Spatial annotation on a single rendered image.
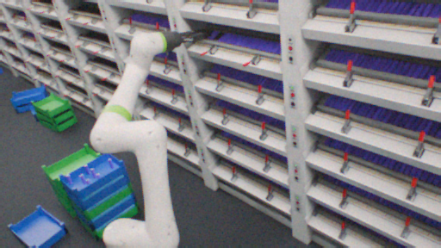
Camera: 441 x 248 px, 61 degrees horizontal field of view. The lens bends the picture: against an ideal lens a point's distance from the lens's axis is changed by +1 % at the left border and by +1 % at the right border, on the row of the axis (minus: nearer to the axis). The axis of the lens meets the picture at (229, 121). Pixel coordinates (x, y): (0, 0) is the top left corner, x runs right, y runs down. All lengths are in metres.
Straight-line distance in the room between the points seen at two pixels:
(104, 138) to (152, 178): 0.22
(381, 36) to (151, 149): 0.85
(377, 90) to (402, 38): 0.21
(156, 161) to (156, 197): 0.14
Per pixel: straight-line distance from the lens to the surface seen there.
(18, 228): 2.75
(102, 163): 2.41
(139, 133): 1.35
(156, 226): 1.46
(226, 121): 2.00
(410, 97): 1.35
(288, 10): 1.43
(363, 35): 1.31
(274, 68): 1.58
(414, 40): 1.26
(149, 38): 1.65
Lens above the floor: 1.63
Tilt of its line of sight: 32 degrees down
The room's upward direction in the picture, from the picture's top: 9 degrees counter-clockwise
